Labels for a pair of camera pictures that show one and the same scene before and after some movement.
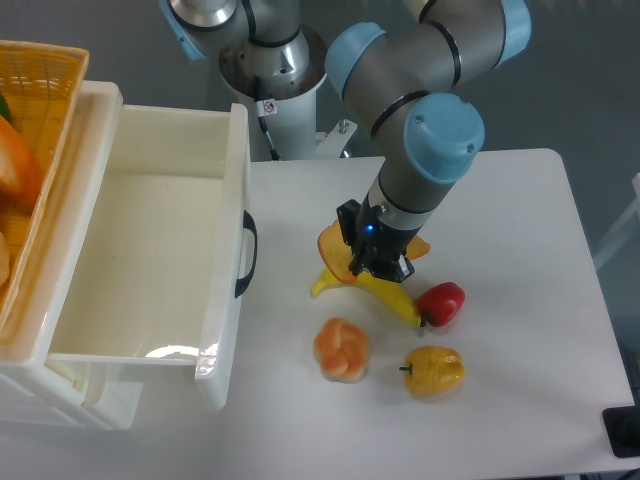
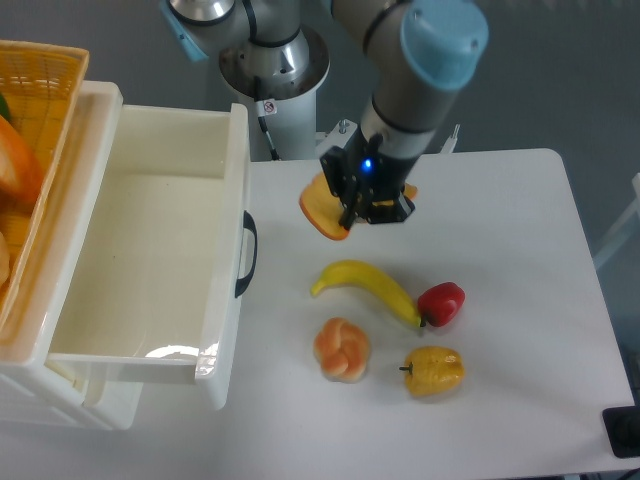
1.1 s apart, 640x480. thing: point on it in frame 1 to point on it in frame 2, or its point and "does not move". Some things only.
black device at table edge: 623,424 does not move
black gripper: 376,246 to 366,171
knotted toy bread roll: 341,349 does not move
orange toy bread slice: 336,253 to 323,210
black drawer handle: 248,223 does not move
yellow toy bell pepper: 433,370 does not move
